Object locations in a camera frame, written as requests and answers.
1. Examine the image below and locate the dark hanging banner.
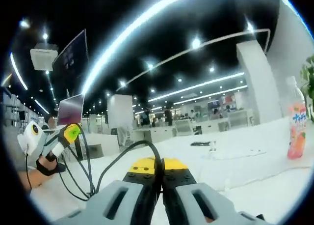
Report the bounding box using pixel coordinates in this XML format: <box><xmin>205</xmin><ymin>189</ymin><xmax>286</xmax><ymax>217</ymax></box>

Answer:
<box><xmin>52</xmin><ymin>28</ymin><xmax>89</xmax><ymax>98</ymax></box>

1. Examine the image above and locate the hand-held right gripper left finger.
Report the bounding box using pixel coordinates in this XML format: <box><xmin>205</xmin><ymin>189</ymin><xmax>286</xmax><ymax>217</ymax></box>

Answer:
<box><xmin>55</xmin><ymin>157</ymin><xmax>162</xmax><ymax>225</ymax></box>

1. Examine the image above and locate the curved ceiling light strip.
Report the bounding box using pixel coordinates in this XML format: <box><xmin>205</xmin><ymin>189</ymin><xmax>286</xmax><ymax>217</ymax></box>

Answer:
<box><xmin>80</xmin><ymin>0</ymin><xmax>204</xmax><ymax>95</ymax></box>

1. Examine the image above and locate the green potted plant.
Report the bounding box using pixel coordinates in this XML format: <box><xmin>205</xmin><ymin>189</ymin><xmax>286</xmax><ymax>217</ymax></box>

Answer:
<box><xmin>300</xmin><ymin>56</ymin><xmax>314</xmax><ymax>124</ymax></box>

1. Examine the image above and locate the ceiling air conditioner unit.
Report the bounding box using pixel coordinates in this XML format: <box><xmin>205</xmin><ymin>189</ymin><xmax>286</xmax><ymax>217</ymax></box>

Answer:
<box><xmin>29</xmin><ymin>43</ymin><xmax>59</xmax><ymax>71</ymax></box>

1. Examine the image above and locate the black data cable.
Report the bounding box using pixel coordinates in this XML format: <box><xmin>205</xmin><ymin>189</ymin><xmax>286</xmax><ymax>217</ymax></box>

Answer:
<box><xmin>56</xmin><ymin>123</ymin><xmax>165</xmax><ymax>201</ymax></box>

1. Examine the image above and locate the white desktop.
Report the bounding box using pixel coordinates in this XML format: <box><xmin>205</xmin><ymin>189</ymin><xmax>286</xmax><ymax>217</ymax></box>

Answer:
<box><xmin>29</xmin><ymin>116</ymin><xmax>314</xmax><ymax>225</ymax></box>

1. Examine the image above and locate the orange drink bottle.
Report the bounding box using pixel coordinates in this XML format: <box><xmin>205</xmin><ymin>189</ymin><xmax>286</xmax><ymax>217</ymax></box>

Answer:
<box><xmin>287</xmin><ymin>76</ymin><xmax>307</xmax><ymax>161</ymax></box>

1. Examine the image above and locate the purple red hanging banner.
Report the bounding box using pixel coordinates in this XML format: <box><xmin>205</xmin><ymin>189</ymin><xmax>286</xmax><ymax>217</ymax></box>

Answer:
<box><xmin>56</xmin><ymin>93</ymin><xmax>85</xmax><ymax>131</ymax></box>

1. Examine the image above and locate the row of white office desks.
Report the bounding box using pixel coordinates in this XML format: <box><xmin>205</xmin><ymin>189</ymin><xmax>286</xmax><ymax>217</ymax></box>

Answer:
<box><xmin>132</xmin><ymin>119</ymin><xmax>256</xmax><ymax>140</ymax></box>

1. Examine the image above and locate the white office chair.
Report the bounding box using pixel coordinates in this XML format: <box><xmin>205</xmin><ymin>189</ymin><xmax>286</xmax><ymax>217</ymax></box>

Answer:
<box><xmin>117</xmin><ymin>126</ymin><xmax>134</xmax><ymax>148</ymax></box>
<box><xmin>175</xmin><ymin>119</ymin><xmax>194</xmax><ymax>135</ymax></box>
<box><xmin>227</xmin><ymin>111</ymin><xmax>248</xmax><ymax>126</ymax></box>

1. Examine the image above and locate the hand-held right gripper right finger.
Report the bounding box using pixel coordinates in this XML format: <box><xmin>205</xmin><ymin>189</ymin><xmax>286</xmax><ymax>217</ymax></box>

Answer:
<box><xmin>161</xmin><ymin>157</ymin><xmax>267</xmax><ymax>225</ymax></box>

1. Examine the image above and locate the person's left hand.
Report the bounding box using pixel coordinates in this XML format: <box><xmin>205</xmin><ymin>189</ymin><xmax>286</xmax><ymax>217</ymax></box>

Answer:
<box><xmin>36</xmin><ymin>152</ymin><xmax>67</xmax><ymax>179</ymax></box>

